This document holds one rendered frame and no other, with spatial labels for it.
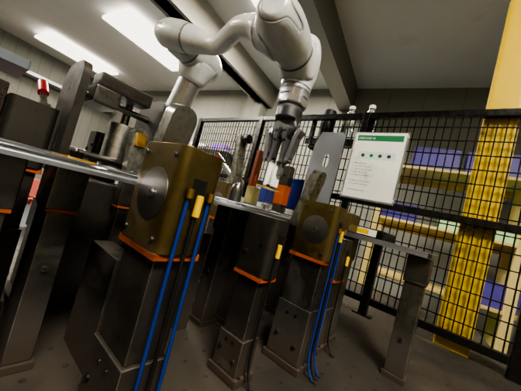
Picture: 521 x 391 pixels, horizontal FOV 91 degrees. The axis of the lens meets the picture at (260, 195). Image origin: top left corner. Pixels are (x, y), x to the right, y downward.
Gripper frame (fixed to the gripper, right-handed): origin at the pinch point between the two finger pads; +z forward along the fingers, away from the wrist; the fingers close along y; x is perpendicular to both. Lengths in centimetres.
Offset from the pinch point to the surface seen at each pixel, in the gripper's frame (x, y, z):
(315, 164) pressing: 26.5, -2.3, -11.1
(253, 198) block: 6.7, -10.8, 7.6
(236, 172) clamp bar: -0.2, -14.4, 1.0
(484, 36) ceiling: 209, 28, -188
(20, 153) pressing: -54, 9, 11
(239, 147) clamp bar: -1.5, -14.6, -6.9
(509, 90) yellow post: 58, 48, -53
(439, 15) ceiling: 172, -3, -188
